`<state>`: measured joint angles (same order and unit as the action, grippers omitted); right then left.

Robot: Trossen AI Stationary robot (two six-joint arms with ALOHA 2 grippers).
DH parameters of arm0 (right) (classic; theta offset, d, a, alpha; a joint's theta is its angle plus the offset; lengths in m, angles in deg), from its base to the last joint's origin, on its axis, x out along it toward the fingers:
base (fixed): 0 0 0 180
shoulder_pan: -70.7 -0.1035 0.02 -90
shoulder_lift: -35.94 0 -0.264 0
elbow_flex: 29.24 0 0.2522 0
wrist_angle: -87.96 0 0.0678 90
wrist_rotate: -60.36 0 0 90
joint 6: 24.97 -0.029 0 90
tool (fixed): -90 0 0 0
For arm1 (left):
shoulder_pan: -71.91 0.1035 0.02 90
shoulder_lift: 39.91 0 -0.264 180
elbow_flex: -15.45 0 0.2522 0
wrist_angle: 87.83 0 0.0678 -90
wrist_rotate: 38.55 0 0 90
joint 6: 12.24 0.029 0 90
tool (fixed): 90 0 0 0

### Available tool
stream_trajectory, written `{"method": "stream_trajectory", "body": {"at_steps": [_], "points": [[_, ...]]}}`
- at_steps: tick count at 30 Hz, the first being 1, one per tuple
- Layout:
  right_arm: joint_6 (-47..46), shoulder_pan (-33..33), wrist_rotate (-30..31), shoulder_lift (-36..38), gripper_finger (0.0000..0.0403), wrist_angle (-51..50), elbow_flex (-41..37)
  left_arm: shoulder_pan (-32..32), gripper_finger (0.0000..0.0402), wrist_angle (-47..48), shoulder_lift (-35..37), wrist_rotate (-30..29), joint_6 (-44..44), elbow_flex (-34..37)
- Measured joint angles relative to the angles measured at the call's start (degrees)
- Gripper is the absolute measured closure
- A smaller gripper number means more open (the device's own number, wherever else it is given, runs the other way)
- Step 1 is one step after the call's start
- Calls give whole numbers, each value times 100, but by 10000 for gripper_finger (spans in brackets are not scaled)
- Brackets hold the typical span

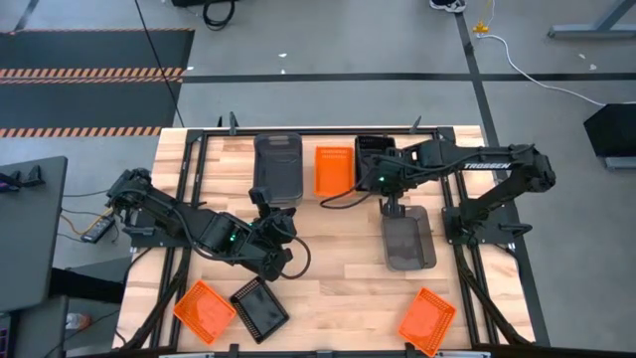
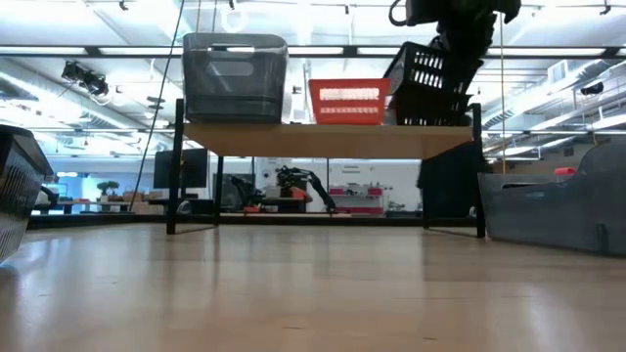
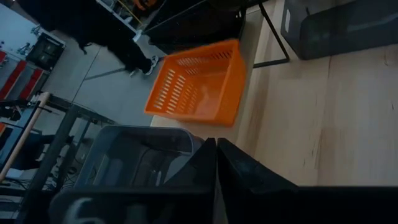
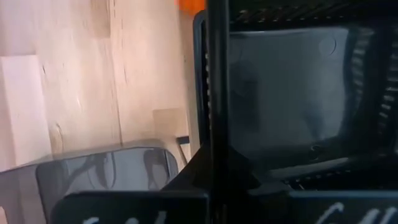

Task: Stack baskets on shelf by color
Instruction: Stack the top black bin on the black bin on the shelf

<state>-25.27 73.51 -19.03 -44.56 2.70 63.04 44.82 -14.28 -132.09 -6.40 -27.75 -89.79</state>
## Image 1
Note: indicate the dark grey desk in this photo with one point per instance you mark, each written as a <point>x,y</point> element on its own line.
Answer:
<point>30,238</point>

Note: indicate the black storage box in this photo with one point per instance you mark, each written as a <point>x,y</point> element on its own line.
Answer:
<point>84,283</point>

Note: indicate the black desk clamp device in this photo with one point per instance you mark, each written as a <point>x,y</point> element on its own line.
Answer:
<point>30,178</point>

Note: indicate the silver aluminium extrusion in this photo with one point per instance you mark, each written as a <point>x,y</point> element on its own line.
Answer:
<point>462,355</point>
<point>186,355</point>

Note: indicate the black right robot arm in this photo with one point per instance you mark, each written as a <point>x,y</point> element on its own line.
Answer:
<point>497,159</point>

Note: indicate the clear water bottle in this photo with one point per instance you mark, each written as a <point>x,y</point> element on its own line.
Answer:
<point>77,321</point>

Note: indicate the black hazard-striped floor mat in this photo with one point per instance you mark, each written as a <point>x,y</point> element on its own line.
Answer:
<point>89,104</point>

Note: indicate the black equipment case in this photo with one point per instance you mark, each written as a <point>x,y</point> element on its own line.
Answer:
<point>613,129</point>

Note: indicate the orange perforated plastic basket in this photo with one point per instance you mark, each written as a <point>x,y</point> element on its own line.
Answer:
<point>334,171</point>
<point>427,322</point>
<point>204,312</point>

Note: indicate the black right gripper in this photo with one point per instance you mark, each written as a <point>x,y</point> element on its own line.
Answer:
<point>392,178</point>

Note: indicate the person's foot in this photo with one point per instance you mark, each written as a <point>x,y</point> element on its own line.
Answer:
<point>447,5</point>

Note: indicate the grey metal table leg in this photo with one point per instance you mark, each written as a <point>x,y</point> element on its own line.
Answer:
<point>586,32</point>

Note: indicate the black perforated plastic basket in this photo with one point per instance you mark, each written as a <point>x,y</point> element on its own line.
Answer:
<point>367,149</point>
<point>259,309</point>

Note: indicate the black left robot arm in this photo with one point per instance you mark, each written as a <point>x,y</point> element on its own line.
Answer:
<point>199,229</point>

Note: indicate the black aluminium rig frame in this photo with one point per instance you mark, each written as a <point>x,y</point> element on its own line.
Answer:
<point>338,131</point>

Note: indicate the black power adapter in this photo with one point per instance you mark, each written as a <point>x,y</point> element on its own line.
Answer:
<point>98,230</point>

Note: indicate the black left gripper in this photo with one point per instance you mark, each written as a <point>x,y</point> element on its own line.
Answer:
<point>277,226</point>

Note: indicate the translucent grey plastic bin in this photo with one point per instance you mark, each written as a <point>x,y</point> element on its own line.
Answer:
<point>410,241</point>
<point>278,169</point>

